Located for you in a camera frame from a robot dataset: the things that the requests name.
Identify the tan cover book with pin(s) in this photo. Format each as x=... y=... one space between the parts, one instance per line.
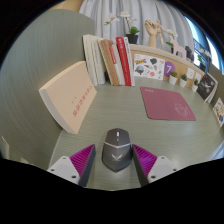
x=109 y=61

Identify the light grey curtain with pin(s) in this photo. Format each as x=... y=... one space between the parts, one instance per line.
x=150 y=11

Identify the large white orchid, black pot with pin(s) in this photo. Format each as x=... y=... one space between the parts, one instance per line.
x=132 y=38

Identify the large cream cover book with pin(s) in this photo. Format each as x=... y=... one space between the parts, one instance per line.
x=70 y=96

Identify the pale pink horse figurine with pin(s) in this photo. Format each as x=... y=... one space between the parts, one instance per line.
x=179 y=49

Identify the black cover book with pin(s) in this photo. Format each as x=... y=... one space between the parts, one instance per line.
x=206 y=87

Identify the red book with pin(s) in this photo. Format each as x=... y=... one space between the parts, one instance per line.
x=124 y=60

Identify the small plant in white pot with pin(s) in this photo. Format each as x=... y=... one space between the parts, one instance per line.
x=195 y=87
x=173 y=80
x=183 y=82

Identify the colourful illustrated white card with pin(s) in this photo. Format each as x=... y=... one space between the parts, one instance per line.
x=219 y=111

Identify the wooden hand model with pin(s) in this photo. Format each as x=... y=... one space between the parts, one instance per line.
x=152 y=31

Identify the white sticker sheet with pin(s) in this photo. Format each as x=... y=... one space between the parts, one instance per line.
x=149 y=67

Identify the dusky pink mouse pad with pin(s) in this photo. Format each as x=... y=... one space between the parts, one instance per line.
x=166 y=104

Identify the round purple number sign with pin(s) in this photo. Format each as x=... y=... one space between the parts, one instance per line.
x=169 y=68

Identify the small white orchid, black pot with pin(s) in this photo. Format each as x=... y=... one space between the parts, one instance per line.
x=202 y=66

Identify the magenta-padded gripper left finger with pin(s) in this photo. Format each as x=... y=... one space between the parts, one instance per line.
x=65 y=168

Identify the black horse figurine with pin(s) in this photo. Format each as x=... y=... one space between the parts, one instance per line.
x=189 y=53

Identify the window with dark frame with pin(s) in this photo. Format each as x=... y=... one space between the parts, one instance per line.
x=205 y=43

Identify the white wall socket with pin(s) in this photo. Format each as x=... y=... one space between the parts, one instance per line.
x=198 y=77
x=190 y=73

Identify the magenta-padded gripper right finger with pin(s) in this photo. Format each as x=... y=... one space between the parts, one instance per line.
x=158 y=166

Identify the white orchid flowers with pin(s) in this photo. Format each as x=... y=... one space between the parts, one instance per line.
x=171 y=33

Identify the photo cover magazine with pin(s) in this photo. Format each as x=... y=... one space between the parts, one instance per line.
x=130 y=60

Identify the dark grey computer mouse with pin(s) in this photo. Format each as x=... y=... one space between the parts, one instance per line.
x=116 y=153

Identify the wooden artist mannequin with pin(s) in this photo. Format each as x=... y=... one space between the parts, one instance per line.
x=160 y=31

